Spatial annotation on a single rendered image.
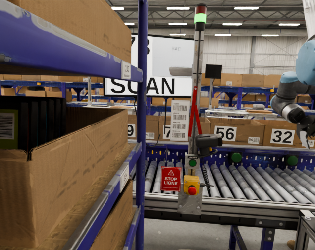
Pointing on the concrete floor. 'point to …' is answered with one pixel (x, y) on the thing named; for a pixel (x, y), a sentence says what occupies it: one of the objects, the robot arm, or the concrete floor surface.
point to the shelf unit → (99, 197)
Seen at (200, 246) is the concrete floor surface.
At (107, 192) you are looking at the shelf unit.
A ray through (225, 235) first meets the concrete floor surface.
